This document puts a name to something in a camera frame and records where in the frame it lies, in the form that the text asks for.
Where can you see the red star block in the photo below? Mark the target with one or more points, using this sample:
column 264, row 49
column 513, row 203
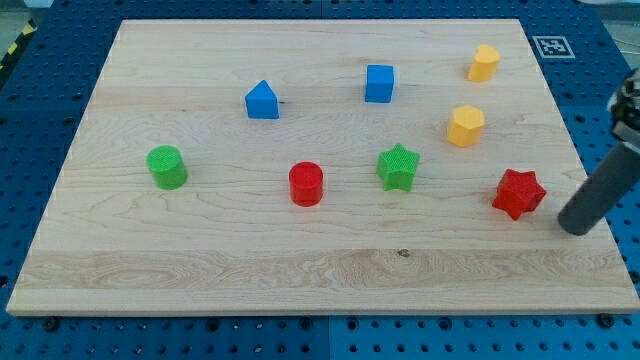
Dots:
column 518, row 193

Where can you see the robot arm end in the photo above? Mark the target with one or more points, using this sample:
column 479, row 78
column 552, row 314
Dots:
column 623, row 106

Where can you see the green star block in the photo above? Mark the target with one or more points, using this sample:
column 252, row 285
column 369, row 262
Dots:
column 397, row 168

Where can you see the red cylinder block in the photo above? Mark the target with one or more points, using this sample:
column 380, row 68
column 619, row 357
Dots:
column 306, row 181

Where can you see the wooden board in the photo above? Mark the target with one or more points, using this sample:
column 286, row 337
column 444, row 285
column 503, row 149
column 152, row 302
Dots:
column 230, row 241

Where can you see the blue triangle block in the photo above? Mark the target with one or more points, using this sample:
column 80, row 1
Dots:
column 261, row 102

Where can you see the blue cube block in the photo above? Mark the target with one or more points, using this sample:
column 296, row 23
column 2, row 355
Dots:
column 379, row 83

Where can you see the green cylinder block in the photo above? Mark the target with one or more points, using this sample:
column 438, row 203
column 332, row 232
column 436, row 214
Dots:
column 166, row 167

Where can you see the yellow hexagon block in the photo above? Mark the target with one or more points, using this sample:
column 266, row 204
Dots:
column 465, row 126

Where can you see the fiducial marker tag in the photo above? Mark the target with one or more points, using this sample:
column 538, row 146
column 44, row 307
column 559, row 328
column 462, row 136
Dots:
column 553, row 47

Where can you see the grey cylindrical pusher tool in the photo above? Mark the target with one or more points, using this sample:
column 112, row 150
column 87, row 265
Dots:
column 604, row 187

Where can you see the black yellow hazard tape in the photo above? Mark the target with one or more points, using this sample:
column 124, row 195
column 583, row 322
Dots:
column 18, row 46

